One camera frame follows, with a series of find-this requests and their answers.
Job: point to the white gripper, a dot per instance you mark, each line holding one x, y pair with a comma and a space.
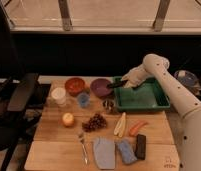
135, 77

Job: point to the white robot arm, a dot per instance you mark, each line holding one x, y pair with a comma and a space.
187, 105

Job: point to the green plastic tray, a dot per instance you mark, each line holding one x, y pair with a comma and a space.
148, 97

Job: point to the small metal cup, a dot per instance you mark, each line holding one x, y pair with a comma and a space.
108, 105

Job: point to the purple bowl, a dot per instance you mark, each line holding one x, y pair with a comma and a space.
99, 87

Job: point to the orange carrot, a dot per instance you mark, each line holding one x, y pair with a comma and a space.
135, 129

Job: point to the blue round object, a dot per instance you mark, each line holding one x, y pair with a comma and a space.
186, 78

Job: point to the yellow banana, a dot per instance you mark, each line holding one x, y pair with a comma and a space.
120, 126

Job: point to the blue cup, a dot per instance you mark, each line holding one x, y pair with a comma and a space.
83, 100

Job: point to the bunch of dark grapes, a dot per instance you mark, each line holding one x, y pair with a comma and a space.
94, 123

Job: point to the red bowl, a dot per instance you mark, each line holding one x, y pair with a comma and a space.
74, 86

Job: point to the black rectangular block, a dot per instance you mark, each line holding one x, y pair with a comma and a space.
140, 150

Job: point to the white cup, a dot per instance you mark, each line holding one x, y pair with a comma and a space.
59, 96

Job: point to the grey cloth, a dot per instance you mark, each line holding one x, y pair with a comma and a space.
104, 153

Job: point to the yellow apple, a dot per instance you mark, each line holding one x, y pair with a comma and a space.
68, 119

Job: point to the blue sponge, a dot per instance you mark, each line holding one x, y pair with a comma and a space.
126, 151

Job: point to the black chair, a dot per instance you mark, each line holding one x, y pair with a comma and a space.
16, 89

